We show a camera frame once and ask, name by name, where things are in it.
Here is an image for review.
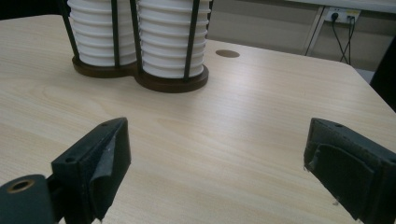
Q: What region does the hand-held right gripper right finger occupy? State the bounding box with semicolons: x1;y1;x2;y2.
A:
303;117;396;224

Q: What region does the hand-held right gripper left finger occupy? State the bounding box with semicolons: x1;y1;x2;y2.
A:
50;117;132;224

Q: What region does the dark furniture edge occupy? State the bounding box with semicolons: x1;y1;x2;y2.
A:
369;35;396;113

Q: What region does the dark wooden rack with rods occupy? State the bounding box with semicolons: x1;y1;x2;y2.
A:
57;0;216;94

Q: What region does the white metal desk leg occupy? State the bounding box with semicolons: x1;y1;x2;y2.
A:
302;5;327;57

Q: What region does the stack of white cups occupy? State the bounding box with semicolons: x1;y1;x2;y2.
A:
136;0;212;79
66;0;138;67

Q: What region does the white power socket strip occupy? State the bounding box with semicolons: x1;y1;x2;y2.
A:
323;7;362;24

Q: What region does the white desk top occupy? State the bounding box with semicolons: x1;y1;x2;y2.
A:
284;0;396;14

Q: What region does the brown round table grommet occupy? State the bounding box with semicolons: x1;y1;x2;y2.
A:
215;49;241;59

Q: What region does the black power cable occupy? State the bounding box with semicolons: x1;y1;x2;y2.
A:
330;12;351;65
339;16;358;64

